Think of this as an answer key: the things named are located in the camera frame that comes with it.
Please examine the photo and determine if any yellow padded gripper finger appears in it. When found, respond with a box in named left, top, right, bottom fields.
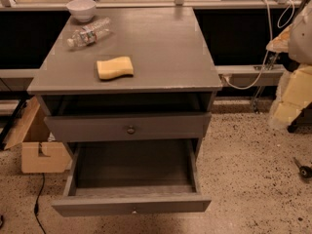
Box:
left=266, top=25, right=292, bottom=53
left=268, top=64, right=312, bottom=130

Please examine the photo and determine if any yellow sponge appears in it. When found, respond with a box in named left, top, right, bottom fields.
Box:
left=97, top=57, right=134, bottom=80

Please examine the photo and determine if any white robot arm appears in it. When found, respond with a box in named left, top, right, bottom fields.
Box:
left=266, top=1, right=312, bottom=130

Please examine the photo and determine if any closed grey upper drawer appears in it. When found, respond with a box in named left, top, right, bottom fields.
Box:
left=45, top=113, right=211, bottom=142

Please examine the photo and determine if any grey wooden drawer cabinet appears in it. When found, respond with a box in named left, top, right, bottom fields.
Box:
left=28, top=8, right=221, bottom=216

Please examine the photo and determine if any open grey lower drawer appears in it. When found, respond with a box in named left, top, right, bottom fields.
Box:
left=53, top=139, right=211, bottom=216

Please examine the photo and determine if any metal support rod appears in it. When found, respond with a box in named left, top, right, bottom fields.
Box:
left=251, top=53, right=279, bottom=114

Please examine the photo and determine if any black caster wheel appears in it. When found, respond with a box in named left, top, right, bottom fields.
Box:
left=293, top=158, right=312, bottom=178

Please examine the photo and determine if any clear plastic water bottle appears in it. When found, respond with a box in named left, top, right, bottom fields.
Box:
left=67, top=18, right=111, bottom=48

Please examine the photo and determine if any white ceramic bowl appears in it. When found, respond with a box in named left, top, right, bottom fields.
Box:
left=66, top=0, right=96, bottom=22

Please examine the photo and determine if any cardboard box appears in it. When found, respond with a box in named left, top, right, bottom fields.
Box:
left=5, top=97, right=72, bottom=174

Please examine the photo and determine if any white hanging cable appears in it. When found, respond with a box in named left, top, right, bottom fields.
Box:
left=223, top=0, right=295, bottom=91

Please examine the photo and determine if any black floor cable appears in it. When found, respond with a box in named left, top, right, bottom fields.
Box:
left=33, top=173, right=47, bottom=234

